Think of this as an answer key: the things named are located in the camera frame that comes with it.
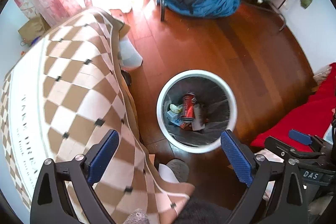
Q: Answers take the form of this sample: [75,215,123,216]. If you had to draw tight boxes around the white round trash bin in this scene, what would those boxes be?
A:
[156,70,238,153]

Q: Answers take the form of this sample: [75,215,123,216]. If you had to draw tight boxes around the blue white milk carton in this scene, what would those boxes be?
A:
[166,110,181,123]

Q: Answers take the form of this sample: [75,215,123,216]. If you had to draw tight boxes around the crushed red cola can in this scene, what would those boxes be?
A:
[181,93,197,123]

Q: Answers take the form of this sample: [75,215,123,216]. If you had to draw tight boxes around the checkered brown tablecloth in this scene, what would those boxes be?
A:
[1,8,194,223]

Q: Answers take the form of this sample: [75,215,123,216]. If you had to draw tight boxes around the white barcode carton box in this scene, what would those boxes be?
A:
[191,103,205,131]

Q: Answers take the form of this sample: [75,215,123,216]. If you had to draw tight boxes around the grey slipper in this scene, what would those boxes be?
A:
[166,159,190,182]

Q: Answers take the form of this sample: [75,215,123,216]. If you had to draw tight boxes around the apple core piece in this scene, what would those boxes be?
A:
[169,103,183,114]

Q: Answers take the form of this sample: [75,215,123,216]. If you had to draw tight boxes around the blue lid white jar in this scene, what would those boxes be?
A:
[31,36,40,46]

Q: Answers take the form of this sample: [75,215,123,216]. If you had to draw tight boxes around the black fleece trousers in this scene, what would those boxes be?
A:
[174,198,231,224]

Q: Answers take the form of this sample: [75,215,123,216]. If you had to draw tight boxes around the red blanket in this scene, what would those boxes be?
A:
[250,63,335,152]

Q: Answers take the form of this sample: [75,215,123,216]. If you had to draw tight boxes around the brown paper bag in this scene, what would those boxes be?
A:
[18,15,51,46]

